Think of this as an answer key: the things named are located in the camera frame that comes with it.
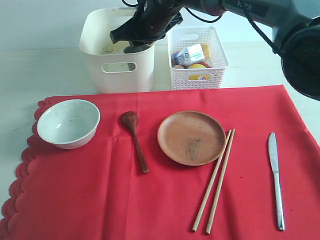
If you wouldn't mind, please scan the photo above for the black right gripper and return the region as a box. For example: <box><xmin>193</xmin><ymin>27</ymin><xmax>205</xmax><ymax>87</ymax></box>
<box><xmin>109</xmin><ymin>0</ymin><xmax>183</xmax><ymax>47</ymax></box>

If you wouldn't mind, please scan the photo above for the stainless steel cup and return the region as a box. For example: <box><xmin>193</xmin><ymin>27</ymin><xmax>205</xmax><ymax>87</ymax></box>
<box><xmin>123</xmin><ymin>44</ymin><xmax>152</xmax><ymax>71</ymax></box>

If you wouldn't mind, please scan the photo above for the brown egg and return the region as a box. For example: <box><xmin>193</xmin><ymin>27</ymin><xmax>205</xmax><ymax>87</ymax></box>
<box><xmin>173</xmin><ymin>64</ymin><xmax>185</xmax><ymax>69</ymax></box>

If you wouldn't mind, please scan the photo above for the small milk carton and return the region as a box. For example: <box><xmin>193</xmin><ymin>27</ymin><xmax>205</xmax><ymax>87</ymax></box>
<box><xmin>171</xmin><ymin>43</ymin><xmax>205</xmax><ymax>67</ymax></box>

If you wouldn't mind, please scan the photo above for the yellow lemon with sticker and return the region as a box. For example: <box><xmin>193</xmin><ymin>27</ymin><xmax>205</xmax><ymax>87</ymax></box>
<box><xmin>187</xmin><ymin>63</ymin><xmax>210</xmax><ymax>81</ymax></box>

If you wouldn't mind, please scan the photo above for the yellow cheese wedge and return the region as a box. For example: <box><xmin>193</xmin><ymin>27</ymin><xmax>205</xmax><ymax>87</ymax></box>
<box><xmin>200</xmin><ymin>43</ymin><xmax>210</xmax><ymax>60</ymax></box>

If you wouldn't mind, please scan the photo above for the red toy sausage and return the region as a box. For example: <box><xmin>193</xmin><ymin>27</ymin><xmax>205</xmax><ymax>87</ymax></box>
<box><xmin>199</xmin><ymin>61</ymin><xmax>212</xmax><ymax>68</ymax></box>

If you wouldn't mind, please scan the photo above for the stainless steel table knife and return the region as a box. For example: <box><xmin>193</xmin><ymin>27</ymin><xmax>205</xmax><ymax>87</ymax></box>
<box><xmin>268</xmin><ymin>132</ymin><xmax>285</xmax><ymax>231</ymax></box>

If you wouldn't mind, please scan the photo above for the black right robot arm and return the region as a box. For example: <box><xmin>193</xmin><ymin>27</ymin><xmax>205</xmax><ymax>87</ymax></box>
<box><xmin>109</xmin><ymin>0</ymin><xmax>320</xmax><ymax>100</ymax></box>

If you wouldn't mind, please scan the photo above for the cream plastic bin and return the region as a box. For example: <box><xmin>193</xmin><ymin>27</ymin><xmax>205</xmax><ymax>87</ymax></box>
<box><xmin>79</xmin><ymin>7</ymin><xmax>155</xmax><ymax>93</ymax></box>

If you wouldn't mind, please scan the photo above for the dark wooden spoon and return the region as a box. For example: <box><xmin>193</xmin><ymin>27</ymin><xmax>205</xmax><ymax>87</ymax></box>
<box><xmin>120</xmin><ymin>111</ymin><xmax>149</xmax><ymax>174</ymax></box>

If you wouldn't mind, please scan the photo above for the white perforated plastic basket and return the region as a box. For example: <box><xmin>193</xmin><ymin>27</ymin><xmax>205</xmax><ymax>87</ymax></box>
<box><xmin>167</xmin><ymin>26</ymin><xmax>229</xmax><ymax>90</ymax></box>

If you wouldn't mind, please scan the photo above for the white ceramic bowl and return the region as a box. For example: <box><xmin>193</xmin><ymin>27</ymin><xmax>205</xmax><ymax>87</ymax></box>
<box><xmin>36</xmin><ymin>99</ymin><xmax>101</xmax><ymax>150</ymax></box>

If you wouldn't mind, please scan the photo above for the brown wooden plate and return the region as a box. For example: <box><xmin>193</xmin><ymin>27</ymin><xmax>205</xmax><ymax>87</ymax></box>
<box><xmin>157</xmin><ymin>110</ymin><xmax>227</xmax><ymax>166</ymax></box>

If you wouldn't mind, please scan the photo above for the wooden chopstick right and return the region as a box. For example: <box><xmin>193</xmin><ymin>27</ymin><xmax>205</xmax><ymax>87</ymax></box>
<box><xmin>205</xmin><ymin>128</ymin><xmax>236</xmax><ymax>235</ymax></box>

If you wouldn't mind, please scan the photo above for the wooden chopstick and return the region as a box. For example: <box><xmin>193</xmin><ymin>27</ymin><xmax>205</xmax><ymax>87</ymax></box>
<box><xmin>205</xmin><ymin>128</ymin><xmax>236</xmax><ymax>235</ymax></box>
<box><xmin>192</xmin><ymin>129</ymin><xmax>233</xmax><ymax>232</ymax></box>

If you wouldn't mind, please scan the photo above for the red scalloped tablecloth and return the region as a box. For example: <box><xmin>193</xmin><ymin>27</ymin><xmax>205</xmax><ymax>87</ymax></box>
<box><xmin>0</xmin><ymin>85</ymin><xmax>320</xmax><ymax>240</ymax></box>

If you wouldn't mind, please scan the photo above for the wooden chopstick left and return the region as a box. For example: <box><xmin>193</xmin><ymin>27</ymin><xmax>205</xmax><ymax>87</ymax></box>
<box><xmin>192</xmin><ymin>129</ymin><xmax>233</xmax><ymax>232</ymax></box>

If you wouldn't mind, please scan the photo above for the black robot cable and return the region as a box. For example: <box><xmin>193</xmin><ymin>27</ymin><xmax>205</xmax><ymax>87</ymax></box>
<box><xmin>183</xmin><ymin>6</ymin><xmax>286</xmax><ymax>60</ymax></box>

